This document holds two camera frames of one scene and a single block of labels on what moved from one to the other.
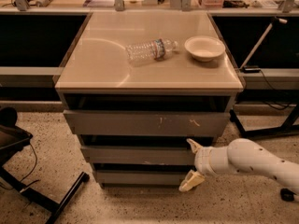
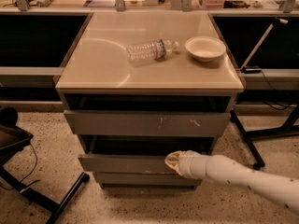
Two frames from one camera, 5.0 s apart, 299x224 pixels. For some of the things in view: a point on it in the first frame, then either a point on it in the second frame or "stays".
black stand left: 13,137 stays
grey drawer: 138,155 to 124,163
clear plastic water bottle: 158,49 stays
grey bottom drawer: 141,178 stays
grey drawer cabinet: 137,85 stays
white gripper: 203,161 to 189,164
